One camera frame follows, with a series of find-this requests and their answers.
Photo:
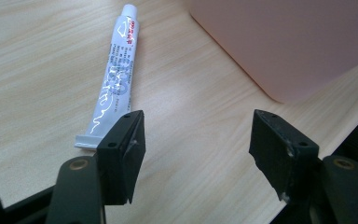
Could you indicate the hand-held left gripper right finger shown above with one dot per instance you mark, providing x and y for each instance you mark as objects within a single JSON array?
[{"x": 279, "y": 155}]

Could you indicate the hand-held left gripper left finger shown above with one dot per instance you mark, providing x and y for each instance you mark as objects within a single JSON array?
[{"x": 121, "y": 161}]

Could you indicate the white squeeze tube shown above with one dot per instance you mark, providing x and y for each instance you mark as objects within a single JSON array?
[{"x": 115, "y": 81}]

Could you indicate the pink plastic box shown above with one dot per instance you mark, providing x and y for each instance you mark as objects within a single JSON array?
[{"x": 289, "y": 43}]

